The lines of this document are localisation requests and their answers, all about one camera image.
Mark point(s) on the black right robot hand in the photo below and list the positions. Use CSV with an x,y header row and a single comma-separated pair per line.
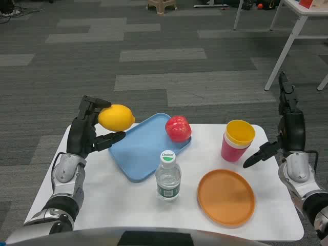
x,y
294,128

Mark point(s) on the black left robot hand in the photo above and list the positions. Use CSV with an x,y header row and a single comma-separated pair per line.
x,y
79,135

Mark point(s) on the yellow lemon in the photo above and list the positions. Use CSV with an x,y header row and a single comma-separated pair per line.
x,y
116,118

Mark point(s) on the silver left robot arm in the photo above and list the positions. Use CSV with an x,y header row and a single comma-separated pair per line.
x,y
66,174

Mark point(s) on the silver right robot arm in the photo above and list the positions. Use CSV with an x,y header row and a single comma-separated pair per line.
x,y
297,170

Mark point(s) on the blue rectangle plate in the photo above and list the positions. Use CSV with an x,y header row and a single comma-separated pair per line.
x,y
139,156

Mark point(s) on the orange round plate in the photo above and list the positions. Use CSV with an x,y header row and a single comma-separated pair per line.
x,y
225,198

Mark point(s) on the yellow plastic cup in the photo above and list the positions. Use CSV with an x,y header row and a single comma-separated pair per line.
x,y
242,133

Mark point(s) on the white plastic cup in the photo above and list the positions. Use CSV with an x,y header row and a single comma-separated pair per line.
x,y
232,144

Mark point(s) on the pink plastic cup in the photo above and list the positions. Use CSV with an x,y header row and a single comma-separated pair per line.
x,y
232,153

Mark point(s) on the red apple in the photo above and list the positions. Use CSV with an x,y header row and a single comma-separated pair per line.
x,y
178,129

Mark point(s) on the clear plastic water bottle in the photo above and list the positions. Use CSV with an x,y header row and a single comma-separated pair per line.
x,y
168,179

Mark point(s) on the white table legs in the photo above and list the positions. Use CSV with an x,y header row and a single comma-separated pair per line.
x,y
294,28

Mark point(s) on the silver robot chest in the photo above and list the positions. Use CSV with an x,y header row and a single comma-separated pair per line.
x,y
102,237

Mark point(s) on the red box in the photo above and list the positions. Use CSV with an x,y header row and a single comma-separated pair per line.
x,y
306,3

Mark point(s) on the small orange ball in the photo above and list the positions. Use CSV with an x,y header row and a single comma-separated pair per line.
x,y
260,6

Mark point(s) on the beige plastic stool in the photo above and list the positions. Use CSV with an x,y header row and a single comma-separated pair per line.
x,y
162,5

